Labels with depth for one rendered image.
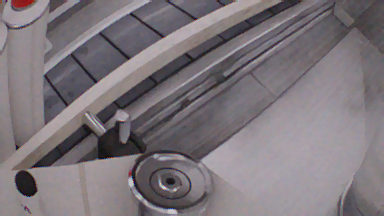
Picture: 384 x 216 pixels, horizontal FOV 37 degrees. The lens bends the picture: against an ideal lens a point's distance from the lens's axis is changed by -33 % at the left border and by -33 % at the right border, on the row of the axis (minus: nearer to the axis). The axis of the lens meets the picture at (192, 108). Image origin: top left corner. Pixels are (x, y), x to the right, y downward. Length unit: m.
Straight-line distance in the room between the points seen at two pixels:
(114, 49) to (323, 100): 0.19
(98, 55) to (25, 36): 0.20
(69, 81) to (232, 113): 0.16
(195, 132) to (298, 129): 0.10
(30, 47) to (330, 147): 0.30
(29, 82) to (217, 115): 0.24
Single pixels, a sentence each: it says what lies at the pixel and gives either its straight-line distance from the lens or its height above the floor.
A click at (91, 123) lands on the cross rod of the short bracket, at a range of 0.55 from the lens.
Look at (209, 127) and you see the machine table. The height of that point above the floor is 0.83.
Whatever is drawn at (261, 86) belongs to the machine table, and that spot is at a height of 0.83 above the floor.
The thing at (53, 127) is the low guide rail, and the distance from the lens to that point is 0.54.
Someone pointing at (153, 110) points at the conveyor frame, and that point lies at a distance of 0.61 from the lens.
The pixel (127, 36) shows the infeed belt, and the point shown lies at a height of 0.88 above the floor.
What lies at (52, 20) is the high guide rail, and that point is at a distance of 0.56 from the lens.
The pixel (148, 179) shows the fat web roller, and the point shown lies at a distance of 0.34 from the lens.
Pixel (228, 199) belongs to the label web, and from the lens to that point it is 0.35.
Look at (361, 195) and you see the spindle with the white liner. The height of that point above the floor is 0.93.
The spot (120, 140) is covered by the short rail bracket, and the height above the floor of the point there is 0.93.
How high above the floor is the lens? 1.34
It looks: 50 degrees down
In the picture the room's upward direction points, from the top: 12 degrees clockwise
